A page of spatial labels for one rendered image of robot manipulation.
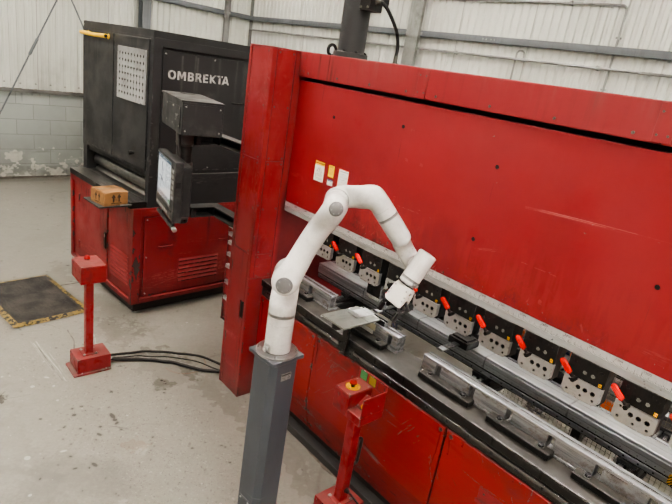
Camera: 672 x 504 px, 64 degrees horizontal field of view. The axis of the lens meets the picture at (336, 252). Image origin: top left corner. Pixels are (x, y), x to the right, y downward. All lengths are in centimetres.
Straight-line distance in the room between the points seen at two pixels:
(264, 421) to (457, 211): 129
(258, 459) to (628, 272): 177
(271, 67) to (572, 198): 181
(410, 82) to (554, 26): 457
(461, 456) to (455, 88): 164
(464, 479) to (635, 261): 122
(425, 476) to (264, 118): 211
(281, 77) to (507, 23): 455
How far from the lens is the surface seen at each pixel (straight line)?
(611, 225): 218
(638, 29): 680
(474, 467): 263
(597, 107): 220
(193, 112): 322
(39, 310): 507
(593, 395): 235
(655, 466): 266
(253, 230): 340
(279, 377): 247
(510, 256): 238
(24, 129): 924
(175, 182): 325
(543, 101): 229
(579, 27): 704
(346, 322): 285
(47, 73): 923
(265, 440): 265
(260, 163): 330
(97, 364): 418
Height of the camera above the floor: 224
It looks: 19 degrees down
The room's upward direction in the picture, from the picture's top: 9 degrees clockwise
